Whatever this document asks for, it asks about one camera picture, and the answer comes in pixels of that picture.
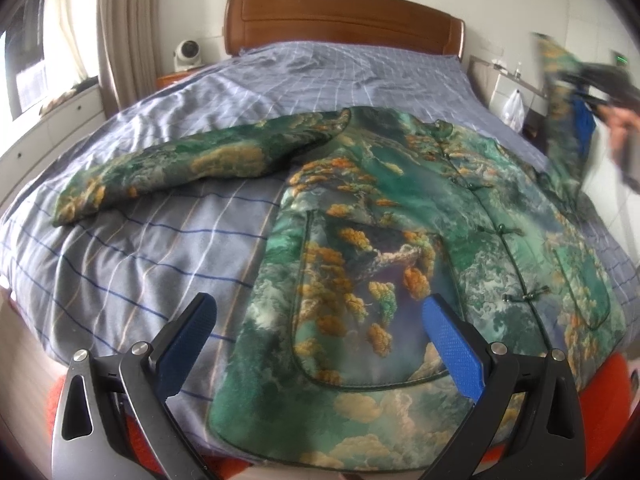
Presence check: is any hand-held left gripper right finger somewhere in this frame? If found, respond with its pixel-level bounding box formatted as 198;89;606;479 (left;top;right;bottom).
422;294;587;480

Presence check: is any wooden nightstand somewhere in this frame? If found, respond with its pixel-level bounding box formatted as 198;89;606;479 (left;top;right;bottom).
156;67;201;92

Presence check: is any window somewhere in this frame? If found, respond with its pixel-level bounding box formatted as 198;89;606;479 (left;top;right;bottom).
0;0;101;121

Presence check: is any white round camera device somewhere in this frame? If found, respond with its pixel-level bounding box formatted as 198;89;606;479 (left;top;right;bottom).
173;39;205;71

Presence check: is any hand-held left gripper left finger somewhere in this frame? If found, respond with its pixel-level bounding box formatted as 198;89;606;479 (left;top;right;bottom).
51;292;218;480

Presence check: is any beige curtain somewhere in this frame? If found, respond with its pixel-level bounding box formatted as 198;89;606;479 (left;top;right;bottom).
97;0;166;121

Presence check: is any white low cabinet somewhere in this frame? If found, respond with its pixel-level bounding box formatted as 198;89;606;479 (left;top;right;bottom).
0;77;108;211

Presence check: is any bed with blue plaid duvet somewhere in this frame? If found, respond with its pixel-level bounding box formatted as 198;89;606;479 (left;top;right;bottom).
0;41;638;456

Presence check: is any white plastic bag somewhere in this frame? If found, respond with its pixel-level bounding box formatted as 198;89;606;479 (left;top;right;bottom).
501;89;526;131

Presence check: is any brown wooden headboard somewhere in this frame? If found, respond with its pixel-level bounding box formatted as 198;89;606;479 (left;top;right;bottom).
223;0;467;58

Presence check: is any white dresser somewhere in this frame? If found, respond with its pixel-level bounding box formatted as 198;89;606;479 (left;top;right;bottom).
467;55;551;128

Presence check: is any green printed padded jacket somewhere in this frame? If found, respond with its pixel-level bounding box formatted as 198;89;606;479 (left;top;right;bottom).
52;32;628;471

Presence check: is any orange cloth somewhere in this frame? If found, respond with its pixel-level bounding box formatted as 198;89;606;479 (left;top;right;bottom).
60;350;640;480

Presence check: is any blue jacket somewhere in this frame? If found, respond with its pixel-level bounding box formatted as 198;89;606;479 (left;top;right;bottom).
572;97;597;171

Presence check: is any person's right hand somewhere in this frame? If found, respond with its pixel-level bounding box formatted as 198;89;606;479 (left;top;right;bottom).
602;105;640;143

